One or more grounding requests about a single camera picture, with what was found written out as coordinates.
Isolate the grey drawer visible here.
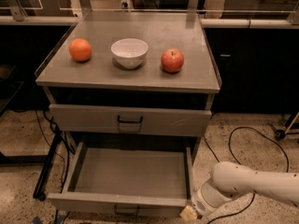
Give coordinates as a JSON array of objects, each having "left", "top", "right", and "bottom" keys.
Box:
[
  {"left": 50, "top": 104, "right": 211, "bottom": 136},
  {"left": 48, "top": 144, "right": 193, "bottom": 217}
]

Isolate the black wheeled robot base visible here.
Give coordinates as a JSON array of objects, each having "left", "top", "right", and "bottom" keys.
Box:
[{"left": 272, "top": 111, "right": 299, "bottom": 140}]

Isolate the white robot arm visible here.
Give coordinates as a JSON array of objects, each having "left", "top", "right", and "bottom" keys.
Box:
[{"left": 179, "top": 161, "right": 299, "bottom": 221}]

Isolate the grey drawer cabinet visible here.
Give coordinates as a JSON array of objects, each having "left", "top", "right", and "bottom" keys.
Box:
[{"left": 36, "top": 12, "right": 221, "bottom": 151}]

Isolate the grey top drawer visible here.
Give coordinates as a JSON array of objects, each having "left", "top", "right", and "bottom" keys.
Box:
[{"left": 50, "top": 104, "right": 211, "bottom": 136}]

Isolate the black stand leg with wheel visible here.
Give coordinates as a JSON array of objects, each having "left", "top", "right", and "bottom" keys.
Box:
[{"left": 33, "top": 130, "right": 62, "bottom": 202}]

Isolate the red apple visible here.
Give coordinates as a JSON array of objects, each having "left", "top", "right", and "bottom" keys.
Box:
[{"left": 161, "top": 49, "right": 184, "bottom": 74}]

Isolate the white ceramic bowl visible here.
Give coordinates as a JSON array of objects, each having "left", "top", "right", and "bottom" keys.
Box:
[{"left": 111, "top": 38, "right": 149, "bottom": 69}]

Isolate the orange fruit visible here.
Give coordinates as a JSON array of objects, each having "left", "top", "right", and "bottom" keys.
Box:
[{"left": 69, "top": 38, "right": 93, "bottom": 63}]

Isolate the clear acrylic barrier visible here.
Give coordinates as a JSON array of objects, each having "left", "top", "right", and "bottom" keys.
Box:
[{"left": 0, "top": 0, "right": 299, "bottom": 29}]

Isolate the black floor cable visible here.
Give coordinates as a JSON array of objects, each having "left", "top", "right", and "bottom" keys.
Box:
[{"left": 203, "top": 126, "right": 291, "bottom": 224}]

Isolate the black cables left of cabinet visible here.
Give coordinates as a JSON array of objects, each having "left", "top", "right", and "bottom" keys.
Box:
[{"left": 34, "top": 109, "right": 76, "bottom": 224}]

